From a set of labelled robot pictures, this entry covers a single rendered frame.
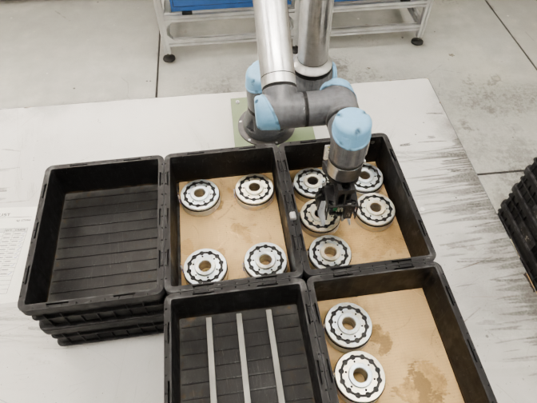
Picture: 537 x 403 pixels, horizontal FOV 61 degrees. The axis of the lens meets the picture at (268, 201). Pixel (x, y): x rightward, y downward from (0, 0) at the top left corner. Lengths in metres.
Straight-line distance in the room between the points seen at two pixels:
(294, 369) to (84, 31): 2.97
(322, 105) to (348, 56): 2.20
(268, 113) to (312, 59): 0.40
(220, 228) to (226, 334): 0.28
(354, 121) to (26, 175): 1.10
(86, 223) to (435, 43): 2.70
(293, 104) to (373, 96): 0.83
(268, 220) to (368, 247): 0.26
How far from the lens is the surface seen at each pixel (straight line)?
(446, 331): 1.07
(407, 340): 1.08
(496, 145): 2.79
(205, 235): 1.16
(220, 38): 3.04
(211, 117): 1.63
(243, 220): 1.18
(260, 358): 1.02
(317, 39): 1.27
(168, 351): 0.94
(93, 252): 1.21
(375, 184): 1.24
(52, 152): 1.67
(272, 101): 0.95
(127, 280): 1.14
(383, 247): 1.17
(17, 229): 1.50
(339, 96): 0.97
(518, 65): 3.42
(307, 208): 1.17
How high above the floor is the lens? 1.80
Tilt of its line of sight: 53 degrees down
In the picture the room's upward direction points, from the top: straight up
